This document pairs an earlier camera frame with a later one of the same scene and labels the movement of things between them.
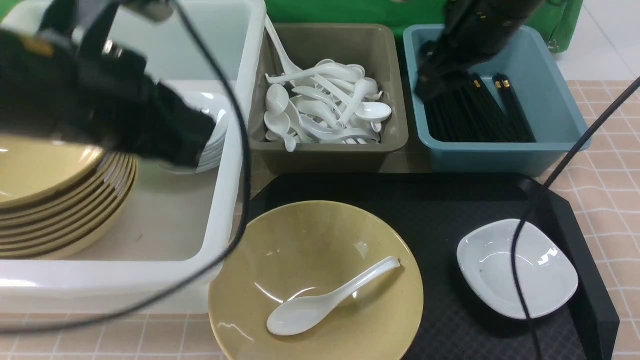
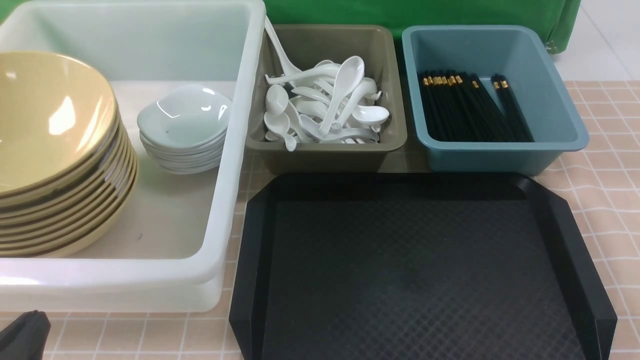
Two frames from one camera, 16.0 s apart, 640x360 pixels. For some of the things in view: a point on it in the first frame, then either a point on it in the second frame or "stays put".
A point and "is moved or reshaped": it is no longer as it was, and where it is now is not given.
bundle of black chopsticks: x=466 y=109 stays put
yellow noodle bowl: x=305 y=249 to x=58 y=118
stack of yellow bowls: x=58 y=200 stays put
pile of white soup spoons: x=329 y=102 stays put
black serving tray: x=501 y=266 stays put
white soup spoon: x=299 y=314 to x=349 y=73
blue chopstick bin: x=535 y=66 stays put
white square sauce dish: x=547 y=274 is moved or reshaped
